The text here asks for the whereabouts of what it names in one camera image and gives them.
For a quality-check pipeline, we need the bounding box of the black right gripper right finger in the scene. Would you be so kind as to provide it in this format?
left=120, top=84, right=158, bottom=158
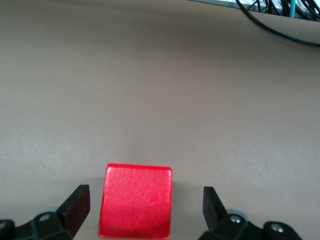
left=198, top=186, right=301, bottom=240

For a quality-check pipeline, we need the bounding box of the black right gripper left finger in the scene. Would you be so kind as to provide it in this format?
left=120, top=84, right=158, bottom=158
left=0, top=184, right=91, bottom=240

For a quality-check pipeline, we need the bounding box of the red wooden block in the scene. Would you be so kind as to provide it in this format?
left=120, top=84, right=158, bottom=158
left=97, top=163, right=173, bottom=239

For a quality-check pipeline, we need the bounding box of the black looped cable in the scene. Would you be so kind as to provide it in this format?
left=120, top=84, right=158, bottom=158
left=234, top=0, right=320, bottom=48

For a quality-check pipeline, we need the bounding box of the teal cable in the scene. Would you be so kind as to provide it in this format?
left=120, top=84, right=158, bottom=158
left=289, top=0, right=298, bottom=19

